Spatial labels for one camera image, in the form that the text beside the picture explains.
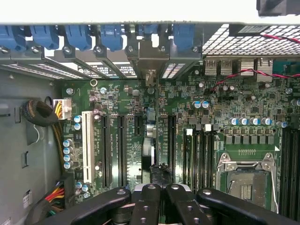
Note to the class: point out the grey power supply unit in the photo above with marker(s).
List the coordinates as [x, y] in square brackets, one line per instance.
[14, 164]

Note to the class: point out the white power connector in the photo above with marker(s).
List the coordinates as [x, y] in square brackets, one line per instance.
[66, 107]

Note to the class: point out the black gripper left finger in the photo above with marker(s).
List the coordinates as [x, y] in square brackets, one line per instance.
[146, 206]

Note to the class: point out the metal CPU socket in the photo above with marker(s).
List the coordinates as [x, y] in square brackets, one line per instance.
[247, 185]

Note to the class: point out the black short expansion slot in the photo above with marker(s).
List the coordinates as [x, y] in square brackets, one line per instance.
[138, 126]

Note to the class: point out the installed green RAM stick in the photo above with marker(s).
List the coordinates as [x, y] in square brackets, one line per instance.
[189, 159]

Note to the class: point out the open grey PC case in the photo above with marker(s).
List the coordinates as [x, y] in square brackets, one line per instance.
[28, 150]

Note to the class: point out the black long expansion slot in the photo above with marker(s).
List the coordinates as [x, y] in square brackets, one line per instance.
[105, 150]
[122, 150]
[171, 150]

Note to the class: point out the white expansion slot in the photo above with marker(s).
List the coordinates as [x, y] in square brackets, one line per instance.
[87, 145]

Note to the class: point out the black RAM slot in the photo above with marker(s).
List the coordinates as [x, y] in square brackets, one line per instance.
[208, 161]
[199, 161]

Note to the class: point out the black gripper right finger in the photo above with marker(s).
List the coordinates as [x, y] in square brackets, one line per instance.
[187, 206]

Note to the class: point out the green motherboard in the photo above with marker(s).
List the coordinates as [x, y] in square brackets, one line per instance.
[234, 110]

